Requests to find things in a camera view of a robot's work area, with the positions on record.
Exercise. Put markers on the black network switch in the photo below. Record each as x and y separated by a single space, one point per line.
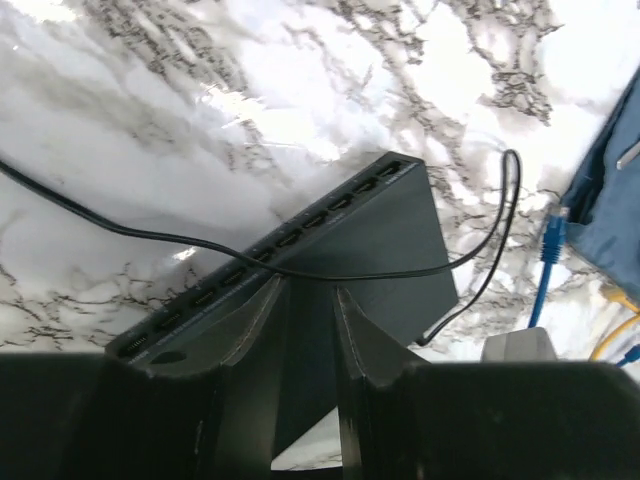
369 231

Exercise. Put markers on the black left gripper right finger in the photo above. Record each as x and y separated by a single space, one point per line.
402 417

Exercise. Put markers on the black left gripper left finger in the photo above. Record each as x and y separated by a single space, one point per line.
207 410

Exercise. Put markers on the blue cloth placemat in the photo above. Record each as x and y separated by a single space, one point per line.
603 202

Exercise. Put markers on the silver fork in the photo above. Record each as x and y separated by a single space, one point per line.
628 156

